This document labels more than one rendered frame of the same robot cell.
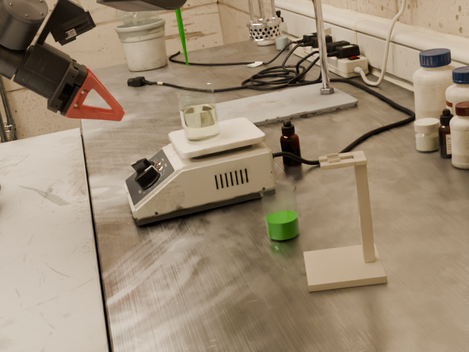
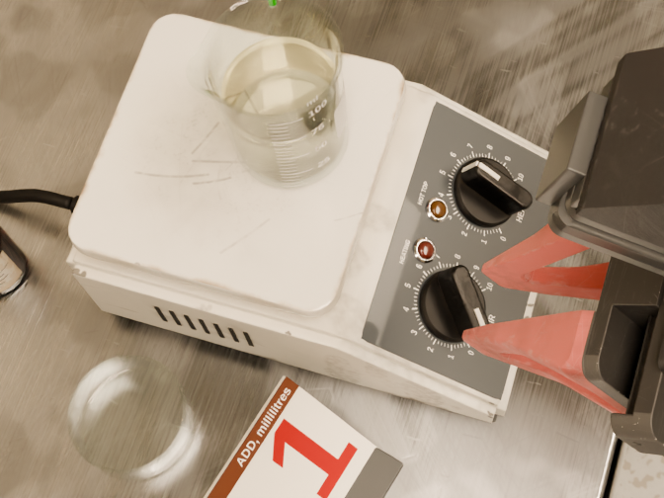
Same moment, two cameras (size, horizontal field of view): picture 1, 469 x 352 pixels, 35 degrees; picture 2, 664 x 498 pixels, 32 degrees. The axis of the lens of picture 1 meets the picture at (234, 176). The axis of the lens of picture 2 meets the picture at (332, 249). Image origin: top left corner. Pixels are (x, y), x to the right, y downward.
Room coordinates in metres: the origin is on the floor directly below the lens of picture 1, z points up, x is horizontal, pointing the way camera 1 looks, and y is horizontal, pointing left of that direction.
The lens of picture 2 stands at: (1.17, 0.19, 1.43)
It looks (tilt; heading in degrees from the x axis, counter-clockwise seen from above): 68 degrees down; 219
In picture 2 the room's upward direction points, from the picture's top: 11 degrees counter-clockwise
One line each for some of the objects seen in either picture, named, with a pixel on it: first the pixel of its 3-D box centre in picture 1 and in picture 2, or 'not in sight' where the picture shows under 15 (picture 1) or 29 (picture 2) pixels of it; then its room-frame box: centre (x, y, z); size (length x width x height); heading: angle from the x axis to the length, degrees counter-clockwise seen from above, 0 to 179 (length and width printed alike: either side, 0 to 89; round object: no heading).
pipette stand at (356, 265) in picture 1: (337, 214); not in sight; (0.72, -0.10, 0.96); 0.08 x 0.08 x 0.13; 86
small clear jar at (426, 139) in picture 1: (427, 135); not in sight; (1.06, -0.29, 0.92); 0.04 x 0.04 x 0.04
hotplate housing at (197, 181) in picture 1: (202, 169); (305, 211); (1.01, 0.04, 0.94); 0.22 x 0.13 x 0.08; 101
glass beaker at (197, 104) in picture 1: (200, 112); (275, 99); (1.00, 0.03, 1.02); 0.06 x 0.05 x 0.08; 135
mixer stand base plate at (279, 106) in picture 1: (270, 107); not in sight; (1.44, -0.09, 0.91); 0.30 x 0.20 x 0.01; 100
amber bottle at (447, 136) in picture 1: (447, 132); not in sight; (1.02, -0.31, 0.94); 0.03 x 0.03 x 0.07
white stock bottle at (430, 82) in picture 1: (437, 92); not in sight; (1.13, -0.33, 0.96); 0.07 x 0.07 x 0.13
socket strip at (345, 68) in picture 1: (326, 54); not in sight; (1.79, -0.26, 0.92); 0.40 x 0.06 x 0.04; 10
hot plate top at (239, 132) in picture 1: (215, 136); (240, 157); (1.01, 0.02, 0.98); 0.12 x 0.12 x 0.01; 11
